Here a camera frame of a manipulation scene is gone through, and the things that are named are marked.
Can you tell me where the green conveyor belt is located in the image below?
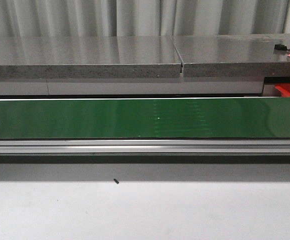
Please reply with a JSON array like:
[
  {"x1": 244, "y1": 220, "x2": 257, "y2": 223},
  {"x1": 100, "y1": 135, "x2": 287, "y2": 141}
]
[{"x1": 0, "y1": 97, "x2": 290, "y2": 140}]

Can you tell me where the grey stone counter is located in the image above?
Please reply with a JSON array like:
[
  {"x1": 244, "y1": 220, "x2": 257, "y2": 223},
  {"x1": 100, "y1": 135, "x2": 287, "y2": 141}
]
[{"x1": 0, "y1": 33, "x2": 290, "y2": 98}]

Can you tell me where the white pleated curtain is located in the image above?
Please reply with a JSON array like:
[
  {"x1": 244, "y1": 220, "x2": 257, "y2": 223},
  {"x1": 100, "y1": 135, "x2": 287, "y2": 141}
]
[{"x1": 0, "y1": 0, "x2": 290, "y2": 37}]

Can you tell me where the aluminium conveyor frame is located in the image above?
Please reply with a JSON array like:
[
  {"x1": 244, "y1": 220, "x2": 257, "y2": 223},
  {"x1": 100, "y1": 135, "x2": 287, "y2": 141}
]
[{"x1": 0, "y1": 139, "x2": 290, "y2": 156}]

